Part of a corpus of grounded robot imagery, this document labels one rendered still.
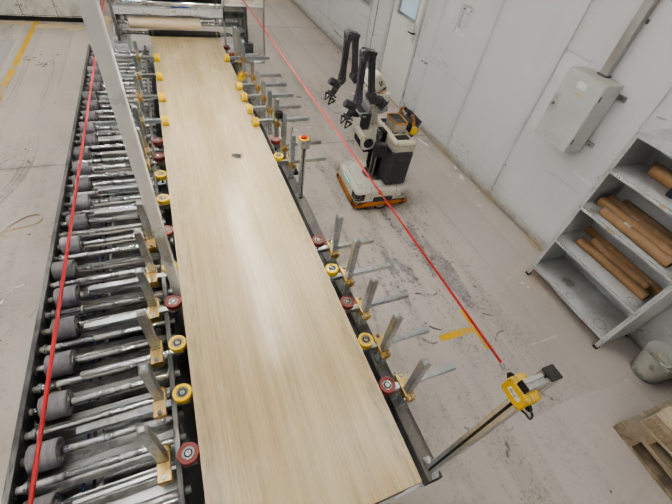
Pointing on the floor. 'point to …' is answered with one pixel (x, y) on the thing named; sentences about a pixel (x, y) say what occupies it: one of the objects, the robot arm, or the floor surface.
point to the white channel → (94, 21)
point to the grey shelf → (600, 323)
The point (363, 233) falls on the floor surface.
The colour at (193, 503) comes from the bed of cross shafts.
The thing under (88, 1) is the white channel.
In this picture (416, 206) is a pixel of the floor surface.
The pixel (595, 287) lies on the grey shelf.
